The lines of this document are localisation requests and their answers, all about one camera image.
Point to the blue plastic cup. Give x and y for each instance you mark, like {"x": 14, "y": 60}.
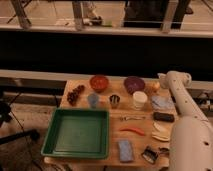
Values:
{"x": 93, "y": 100}

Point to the white plastic cup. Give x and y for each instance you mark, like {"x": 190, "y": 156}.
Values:
{"x": 139, "y": 99}

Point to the blue sponge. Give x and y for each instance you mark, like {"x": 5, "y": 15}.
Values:
{"x": 125, "y": 151}

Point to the small metal cup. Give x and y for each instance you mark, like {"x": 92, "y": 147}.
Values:
{"x": 114, "y": 100}

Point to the bunch of red grapes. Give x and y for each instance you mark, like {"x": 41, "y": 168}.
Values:
{"x": 73, "y": 96}

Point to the green plastic tray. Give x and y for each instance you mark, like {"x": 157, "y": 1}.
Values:
{"x": 77, "y": 133}

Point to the wooden table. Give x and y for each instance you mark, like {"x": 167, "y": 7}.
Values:
{"x": 125, "y": 108}

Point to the black tripod stand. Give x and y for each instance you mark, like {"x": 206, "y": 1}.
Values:
{"x": 10, "y": 127}

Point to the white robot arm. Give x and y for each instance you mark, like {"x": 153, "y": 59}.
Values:
{"x": 191, "y": 140}

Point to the red chili pepper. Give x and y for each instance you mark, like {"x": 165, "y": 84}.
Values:
{"x": 135, "y": 130}

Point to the black rectangular block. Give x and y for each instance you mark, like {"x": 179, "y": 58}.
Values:
{"x": 163, "y": 117}

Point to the black-handled peeler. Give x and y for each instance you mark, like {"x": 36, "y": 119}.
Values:
{"x": 164, "y": 151}

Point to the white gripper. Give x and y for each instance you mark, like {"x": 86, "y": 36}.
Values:
{"x": 162, "y": 80}

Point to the blue-white cloth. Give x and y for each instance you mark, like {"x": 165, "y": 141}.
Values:
{"x": 162, "y": 103}

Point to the red-orange bowl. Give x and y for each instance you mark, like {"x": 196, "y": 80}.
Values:
{"x": 99, "y": 83}

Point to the purple bowl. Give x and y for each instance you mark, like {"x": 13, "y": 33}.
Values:
{"x": 134, "y": 83}

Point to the small orange apple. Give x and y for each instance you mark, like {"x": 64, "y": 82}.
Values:
{"x": 156, "y": 86}

